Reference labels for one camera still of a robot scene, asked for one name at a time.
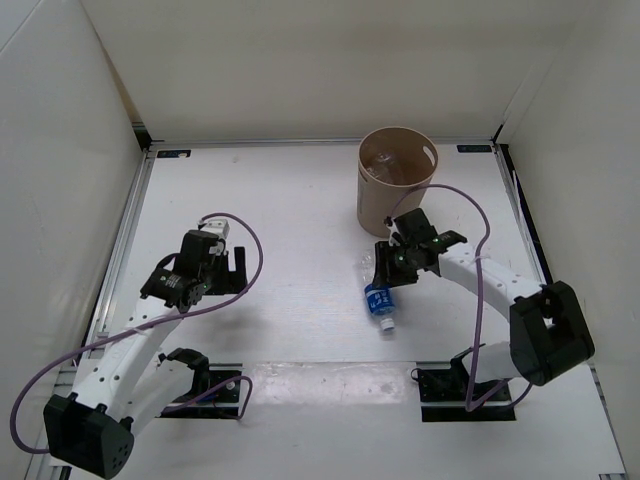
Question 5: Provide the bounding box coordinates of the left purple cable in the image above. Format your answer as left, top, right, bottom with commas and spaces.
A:
9, 212, 266, 455

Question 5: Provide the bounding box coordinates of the dark blue corner label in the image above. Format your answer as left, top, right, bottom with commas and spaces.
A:
456, 144, 493, 154

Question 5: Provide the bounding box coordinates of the clear plastic bottle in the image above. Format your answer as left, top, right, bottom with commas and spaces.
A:
369, 151, 399, 174

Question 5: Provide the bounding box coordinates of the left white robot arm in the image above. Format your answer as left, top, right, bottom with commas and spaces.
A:
43, 220, 247, 479

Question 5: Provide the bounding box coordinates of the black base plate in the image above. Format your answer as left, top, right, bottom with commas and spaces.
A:
410, 364, 516, 423
159, 363, 248, 420

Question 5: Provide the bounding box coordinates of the blue label plastic bottle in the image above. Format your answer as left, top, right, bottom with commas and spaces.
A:
357, 250, 395, 335

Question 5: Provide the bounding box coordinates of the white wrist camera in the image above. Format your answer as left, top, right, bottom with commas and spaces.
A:
383, 216, 404, 246
198, 218, 230, 241

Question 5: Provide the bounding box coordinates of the small clear labelled bottle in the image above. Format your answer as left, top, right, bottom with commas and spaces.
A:
365, 164, 405, 185

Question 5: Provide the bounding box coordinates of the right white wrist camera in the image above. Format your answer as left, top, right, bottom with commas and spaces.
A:
383, 216, 404, 246

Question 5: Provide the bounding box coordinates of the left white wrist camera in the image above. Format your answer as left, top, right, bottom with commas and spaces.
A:
198, 218, 230, 241

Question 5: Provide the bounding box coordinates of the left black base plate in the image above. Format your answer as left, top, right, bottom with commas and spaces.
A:
159, 363, 248, 420

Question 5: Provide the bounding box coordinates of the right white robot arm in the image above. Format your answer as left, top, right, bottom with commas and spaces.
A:
373, 208, 595, 400

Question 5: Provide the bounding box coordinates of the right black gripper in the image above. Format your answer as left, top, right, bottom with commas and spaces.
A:
372, 241, 419, 289

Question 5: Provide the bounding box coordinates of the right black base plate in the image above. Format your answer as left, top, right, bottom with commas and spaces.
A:
410, 364, 516, 423

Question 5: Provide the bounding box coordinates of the brown cylindrical bin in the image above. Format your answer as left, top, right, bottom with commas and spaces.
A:
356, 126, 439, 237

